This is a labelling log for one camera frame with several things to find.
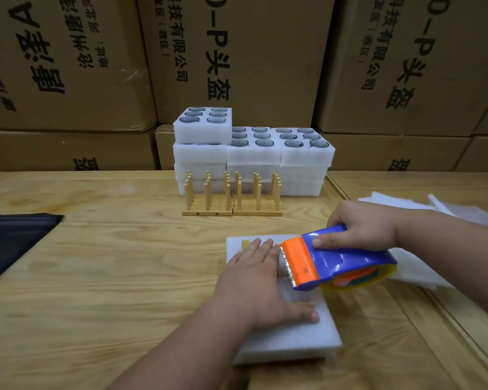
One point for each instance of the person's right hand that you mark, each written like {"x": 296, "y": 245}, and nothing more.
{"x": 366, "y": 227}

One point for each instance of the person's left hand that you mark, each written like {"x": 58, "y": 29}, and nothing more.
{"x": 252, "y": 292}

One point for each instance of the orange and blue tape dispenser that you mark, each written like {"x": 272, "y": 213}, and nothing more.
{"x": 341, "y": 260}

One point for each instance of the wooden peg rack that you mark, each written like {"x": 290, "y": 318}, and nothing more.
{"x": 249, "y": 242}

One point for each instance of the pile of white foam sheets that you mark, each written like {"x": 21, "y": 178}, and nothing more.
{"x": 415, "y": 268}

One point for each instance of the row of wooden peg racks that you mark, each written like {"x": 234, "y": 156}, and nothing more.
{"x": 207, "y": 211}

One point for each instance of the stack of white foam trays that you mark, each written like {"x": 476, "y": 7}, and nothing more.
{"x": 199, "y": 154}

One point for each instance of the person's left forearm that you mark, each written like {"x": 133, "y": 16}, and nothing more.
{"x": 175, "y": 361}

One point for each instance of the person's right forearm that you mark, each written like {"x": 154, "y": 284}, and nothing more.
{"x": 463, "y": 256}

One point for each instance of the stack of brown cardboard boxes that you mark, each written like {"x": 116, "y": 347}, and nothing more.
{"x": 244, "y": 52}

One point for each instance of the black plastic bags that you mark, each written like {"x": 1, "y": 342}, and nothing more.
{"x": 12, "y": 239}

